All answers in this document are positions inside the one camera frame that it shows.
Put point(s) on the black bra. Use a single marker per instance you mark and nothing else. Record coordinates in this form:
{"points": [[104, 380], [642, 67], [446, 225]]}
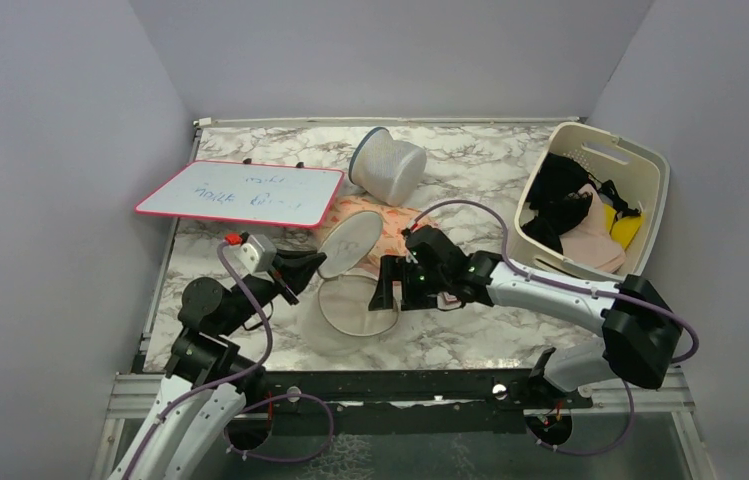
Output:
{"points": [[555, 217]]}

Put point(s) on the cream plastic laundry basket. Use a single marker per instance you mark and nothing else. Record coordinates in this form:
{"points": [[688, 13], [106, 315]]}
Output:
{"points": [[641, 177]]}

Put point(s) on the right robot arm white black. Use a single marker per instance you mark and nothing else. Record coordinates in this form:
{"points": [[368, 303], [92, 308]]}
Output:
{"points": [[635, 336]]}

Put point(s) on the orange tulip print laundry bag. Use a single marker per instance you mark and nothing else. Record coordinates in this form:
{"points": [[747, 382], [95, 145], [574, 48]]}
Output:
{"points": [[390, 242]]}

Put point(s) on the yellow garment in basket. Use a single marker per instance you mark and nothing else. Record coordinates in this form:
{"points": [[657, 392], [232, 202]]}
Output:
{"points": [[622, 229]]}

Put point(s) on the pink framed whiteboard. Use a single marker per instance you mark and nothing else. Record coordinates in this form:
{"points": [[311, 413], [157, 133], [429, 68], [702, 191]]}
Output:
{"points": [[278, 195]]}

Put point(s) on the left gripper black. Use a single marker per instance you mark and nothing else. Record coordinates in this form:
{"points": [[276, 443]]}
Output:
{"points": [[294, 269]]}

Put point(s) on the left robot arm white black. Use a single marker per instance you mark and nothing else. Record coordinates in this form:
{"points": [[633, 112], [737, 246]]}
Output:
{"points": [[215, 367]]}

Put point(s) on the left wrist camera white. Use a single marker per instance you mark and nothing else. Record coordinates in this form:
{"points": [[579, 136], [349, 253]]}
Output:
{"points": [[256, 252]]}

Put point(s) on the black mounting rail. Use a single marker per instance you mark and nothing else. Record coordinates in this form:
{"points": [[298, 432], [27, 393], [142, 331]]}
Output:
{"points": [[397, 402]]}

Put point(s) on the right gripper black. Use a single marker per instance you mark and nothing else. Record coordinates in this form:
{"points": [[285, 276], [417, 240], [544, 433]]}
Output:
{"points": [[398, 268]]}

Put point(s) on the small red white card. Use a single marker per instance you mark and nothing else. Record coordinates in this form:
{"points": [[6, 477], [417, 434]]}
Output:
{"points": [[446, 302]]}

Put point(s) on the white cylindrical mesh laundry bag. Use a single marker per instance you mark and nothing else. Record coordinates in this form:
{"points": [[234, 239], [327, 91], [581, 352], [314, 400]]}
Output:
{"points": [[389, 170]]}

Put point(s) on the black garment in basket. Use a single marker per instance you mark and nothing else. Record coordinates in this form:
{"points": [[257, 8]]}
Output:
{"points": [[559, 176]]}

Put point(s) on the pink garment in basket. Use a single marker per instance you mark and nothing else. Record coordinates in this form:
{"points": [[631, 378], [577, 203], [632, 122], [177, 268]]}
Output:
{"points": [[590, 242]]}

